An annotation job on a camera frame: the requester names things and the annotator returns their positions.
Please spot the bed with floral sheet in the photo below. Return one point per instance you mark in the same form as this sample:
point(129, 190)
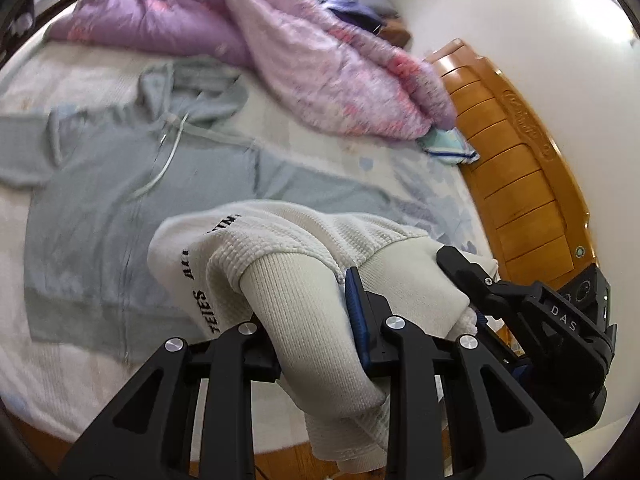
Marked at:
point(30, 80)

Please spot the grey zip hoodie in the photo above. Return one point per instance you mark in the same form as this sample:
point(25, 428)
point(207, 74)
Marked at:
point(100, 220)

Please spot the brown chair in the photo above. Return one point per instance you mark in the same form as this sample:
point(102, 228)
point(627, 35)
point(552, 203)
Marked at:
point(397, 35)

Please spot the blue folded duvet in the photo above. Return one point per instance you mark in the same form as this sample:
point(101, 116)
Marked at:
point(350, 5)

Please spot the blue striped pillow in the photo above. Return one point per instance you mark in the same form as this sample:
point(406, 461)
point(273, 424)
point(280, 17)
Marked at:
point(450, 146)

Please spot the white button jacket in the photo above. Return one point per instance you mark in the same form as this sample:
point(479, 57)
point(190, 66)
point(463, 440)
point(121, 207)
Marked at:
point(300, 270)

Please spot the purple floral quilt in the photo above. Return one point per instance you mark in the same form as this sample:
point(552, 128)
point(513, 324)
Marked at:
point(300, 60)

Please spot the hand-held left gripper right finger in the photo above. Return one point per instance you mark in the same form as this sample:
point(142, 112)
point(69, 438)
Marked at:
point(355, 305)

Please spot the wooden headboard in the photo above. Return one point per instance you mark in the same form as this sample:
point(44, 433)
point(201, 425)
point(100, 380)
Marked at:
point(515, 160)

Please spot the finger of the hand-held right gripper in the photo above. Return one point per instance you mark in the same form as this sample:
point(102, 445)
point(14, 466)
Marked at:
point(462, 267)
point(500, 345)

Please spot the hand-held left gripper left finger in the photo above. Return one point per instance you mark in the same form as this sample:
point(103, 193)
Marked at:
point(225, 360)

